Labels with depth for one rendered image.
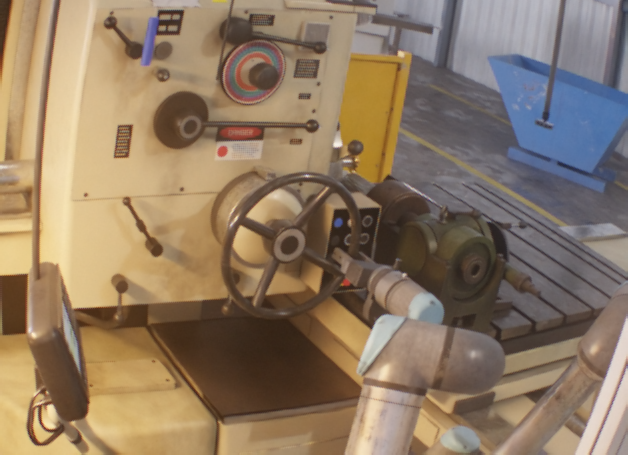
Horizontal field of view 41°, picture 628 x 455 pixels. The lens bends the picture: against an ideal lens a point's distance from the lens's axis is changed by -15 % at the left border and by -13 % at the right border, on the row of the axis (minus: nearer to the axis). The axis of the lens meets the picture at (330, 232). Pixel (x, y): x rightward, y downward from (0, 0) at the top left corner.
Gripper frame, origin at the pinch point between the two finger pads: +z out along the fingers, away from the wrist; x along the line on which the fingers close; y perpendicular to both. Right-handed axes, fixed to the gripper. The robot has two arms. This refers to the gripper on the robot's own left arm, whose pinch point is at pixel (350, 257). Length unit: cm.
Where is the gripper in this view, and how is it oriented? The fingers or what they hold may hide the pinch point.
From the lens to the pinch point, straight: 235.9
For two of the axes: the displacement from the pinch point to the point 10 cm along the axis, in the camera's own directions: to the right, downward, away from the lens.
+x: -7.9, -1.5, -6.0
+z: -5.1, -3.9, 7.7
